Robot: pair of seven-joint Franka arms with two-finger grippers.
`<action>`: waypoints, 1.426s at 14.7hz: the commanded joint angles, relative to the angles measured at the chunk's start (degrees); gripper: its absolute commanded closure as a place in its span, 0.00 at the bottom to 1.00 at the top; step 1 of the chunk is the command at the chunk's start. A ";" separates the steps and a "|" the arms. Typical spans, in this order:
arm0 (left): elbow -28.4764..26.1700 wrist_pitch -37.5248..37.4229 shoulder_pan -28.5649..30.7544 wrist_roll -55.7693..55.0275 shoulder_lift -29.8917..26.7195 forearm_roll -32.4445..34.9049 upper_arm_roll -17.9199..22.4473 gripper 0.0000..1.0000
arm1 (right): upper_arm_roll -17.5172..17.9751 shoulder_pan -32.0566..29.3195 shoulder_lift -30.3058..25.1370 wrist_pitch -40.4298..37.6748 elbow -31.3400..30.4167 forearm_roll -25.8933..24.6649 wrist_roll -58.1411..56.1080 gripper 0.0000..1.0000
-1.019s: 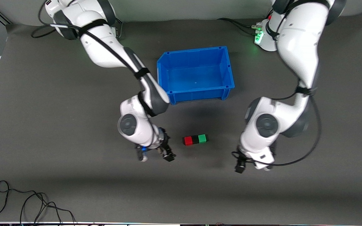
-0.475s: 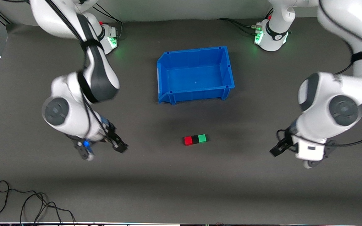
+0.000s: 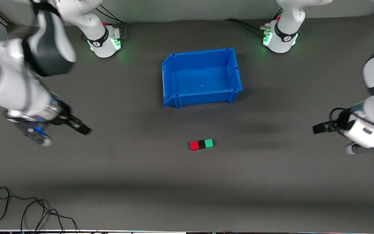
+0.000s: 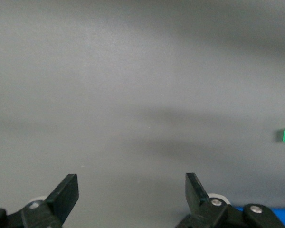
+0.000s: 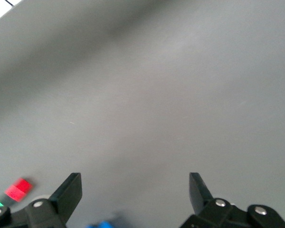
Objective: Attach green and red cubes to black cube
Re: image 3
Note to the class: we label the black cube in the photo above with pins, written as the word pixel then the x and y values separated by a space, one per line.
pixel 202 145

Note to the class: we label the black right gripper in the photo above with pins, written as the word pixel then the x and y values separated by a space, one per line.
pixel 63 117

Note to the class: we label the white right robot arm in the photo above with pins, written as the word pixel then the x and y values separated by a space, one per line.
pixel 11 84

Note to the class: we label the green cube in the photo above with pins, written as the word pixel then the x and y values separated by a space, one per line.
pixel 208 143

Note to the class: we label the dark grey table mat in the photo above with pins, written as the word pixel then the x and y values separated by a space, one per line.
pixel 141 169

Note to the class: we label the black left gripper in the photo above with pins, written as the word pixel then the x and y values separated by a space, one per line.
pixel 339 123

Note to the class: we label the red cube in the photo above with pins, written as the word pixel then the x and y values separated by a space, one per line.
pixel 194 146

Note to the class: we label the blue plastic storage bin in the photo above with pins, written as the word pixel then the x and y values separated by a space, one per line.
pixel 203 78

